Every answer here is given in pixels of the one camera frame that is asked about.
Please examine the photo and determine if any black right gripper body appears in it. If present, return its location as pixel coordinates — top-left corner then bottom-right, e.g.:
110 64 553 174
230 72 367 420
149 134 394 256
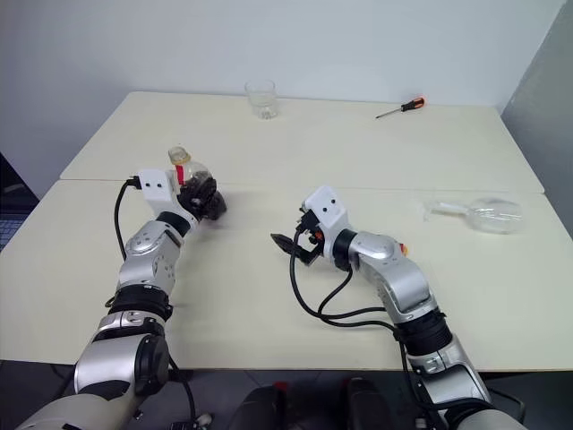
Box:
292 210 326 268

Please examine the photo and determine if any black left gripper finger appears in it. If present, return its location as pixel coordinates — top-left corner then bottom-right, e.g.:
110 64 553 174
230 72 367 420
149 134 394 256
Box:
198 177 219 203

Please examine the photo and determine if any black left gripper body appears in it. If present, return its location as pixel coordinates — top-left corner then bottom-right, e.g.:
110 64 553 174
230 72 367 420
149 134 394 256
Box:
177 184 212 222

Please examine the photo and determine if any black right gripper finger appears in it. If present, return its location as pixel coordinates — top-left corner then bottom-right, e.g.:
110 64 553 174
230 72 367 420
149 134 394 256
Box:
269 232 296 255

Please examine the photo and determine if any soy sauce bottle red cap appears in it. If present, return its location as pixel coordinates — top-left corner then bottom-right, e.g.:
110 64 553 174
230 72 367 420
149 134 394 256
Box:
167 145 229 221

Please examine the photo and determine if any clear wine glass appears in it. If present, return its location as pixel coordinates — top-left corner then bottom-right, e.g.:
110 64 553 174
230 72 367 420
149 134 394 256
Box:
422 196 526 236

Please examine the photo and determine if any clear glass tumbler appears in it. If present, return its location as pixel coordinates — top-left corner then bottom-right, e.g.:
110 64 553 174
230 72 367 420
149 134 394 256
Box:
244 79 278 121

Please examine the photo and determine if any dark rounded shape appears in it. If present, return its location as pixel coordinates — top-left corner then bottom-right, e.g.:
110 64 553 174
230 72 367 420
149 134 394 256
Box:
235 383 288 430

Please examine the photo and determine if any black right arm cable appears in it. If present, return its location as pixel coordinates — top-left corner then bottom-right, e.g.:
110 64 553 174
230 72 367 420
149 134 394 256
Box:
288 222 526 422

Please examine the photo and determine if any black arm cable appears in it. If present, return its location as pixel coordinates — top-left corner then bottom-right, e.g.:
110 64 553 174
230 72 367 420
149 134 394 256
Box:
114 176 145 262
288 222 526 422

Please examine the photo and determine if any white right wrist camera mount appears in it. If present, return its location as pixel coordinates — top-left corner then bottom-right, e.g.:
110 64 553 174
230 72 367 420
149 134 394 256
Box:
300 185 349 264

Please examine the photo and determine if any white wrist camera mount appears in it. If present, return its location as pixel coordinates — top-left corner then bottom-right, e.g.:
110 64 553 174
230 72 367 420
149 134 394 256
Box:
300 185 349 264
135 168 199 223

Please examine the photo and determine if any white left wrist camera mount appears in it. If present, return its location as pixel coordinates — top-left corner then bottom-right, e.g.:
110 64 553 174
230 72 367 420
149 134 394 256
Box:
135 168 199 223

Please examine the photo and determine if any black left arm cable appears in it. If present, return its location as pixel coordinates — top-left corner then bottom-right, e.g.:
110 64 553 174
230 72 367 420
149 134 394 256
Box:
114 176 145 262

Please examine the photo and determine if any orange black handled screwdriver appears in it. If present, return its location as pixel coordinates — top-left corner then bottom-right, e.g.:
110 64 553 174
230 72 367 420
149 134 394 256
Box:
375 95 426 120

